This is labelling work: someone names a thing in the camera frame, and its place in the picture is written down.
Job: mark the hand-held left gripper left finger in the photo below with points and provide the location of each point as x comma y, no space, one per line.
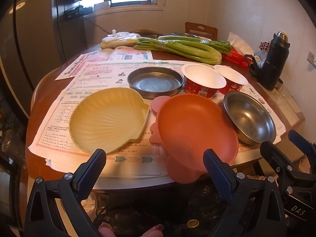
92,170

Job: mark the small red paper bowl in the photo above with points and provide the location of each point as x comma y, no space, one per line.
230,75

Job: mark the pink header newspaper sheet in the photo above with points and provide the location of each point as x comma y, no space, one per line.
103,55

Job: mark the person's left hand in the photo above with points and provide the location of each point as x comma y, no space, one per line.
106,230

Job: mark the plastic bag of yellow noodles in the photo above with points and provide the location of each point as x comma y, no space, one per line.
118,40

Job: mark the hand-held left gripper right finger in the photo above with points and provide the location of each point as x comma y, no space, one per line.
217,172

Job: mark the small white bottle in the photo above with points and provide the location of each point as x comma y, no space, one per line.
259,60

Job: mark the large colourful newspaper sheet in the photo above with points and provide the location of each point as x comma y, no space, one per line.
98,79

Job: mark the large red paper bowl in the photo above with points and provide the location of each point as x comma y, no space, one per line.
202,75

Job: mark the black wall rack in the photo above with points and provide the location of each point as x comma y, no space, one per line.
74,12

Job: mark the black thermos bottle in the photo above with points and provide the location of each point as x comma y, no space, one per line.
274,61

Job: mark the dark cabinet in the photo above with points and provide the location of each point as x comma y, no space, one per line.
9,153

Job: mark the red tissue packet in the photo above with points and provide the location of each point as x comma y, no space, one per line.
234,56

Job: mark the red white patterned cloth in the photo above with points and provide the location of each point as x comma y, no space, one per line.
264,45

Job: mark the white wall socket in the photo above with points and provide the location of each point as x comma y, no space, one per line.
312,59

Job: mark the grey refrigerator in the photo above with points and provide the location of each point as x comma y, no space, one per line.
32,29

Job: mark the white flat box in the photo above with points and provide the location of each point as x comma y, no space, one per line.
102,4

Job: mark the yellow shell-shaped plate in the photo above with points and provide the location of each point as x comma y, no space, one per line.
108,121

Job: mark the shallow steel basin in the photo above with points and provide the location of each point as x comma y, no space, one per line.
185,34

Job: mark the orange crab-shaped plate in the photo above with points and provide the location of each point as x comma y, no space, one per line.
192,128

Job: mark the steel bowl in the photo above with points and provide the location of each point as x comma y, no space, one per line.
249,118

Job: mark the green celery bunch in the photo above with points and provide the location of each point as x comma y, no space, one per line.
209,43
187,50

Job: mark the dark curved-back chair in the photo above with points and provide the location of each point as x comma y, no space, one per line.
145,32

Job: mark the square-backed wooden chair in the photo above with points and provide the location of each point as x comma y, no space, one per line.
201,30

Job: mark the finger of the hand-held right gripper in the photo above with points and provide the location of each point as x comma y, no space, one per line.
300,140
271,153

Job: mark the steel plate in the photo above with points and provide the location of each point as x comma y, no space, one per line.
153,81

